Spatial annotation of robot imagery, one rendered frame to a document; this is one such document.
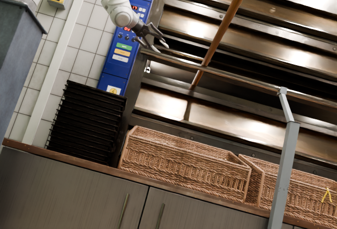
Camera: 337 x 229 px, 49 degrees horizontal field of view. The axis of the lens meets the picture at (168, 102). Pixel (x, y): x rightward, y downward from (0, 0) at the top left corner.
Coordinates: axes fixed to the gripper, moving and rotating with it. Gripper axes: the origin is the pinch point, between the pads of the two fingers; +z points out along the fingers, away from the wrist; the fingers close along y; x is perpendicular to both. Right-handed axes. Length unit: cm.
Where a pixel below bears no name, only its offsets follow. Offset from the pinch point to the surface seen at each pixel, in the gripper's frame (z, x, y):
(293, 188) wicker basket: 54, 86, -16
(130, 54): -7.4, -4.2, 16.4
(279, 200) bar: 42, 96, -12
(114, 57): -13.2, -3.3, 23.6
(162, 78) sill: 13.6, 4.2, 12.2
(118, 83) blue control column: -4.3, 8.0, 29.9
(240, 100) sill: 53, 15, -13
